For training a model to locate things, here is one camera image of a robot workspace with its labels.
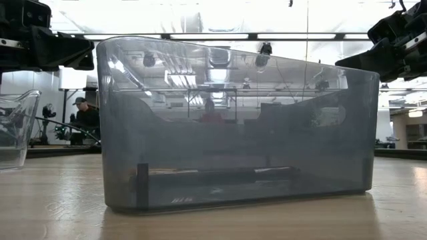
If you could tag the large clear plastic bin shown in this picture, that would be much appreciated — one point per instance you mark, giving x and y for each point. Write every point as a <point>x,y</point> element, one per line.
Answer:
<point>16,133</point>

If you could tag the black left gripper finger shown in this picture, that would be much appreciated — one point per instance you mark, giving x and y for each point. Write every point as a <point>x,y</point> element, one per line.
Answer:
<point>63,48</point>
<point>85,63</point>

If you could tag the smoked grey plastic bin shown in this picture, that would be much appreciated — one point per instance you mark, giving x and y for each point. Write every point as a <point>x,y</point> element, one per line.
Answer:
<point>233,133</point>

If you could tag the black background robot arm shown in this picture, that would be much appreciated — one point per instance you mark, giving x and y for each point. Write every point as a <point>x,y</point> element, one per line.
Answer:
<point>46,123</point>
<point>71,118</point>

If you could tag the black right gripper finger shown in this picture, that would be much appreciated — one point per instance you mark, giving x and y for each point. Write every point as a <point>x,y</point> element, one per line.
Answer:
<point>370,60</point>

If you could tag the person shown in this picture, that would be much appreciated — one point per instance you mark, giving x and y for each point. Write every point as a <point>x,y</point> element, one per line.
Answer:
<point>86,116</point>
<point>210,113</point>

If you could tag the black ceiling fixture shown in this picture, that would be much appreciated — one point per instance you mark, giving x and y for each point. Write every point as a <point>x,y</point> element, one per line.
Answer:
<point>322,85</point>
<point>264,55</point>
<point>149,60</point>

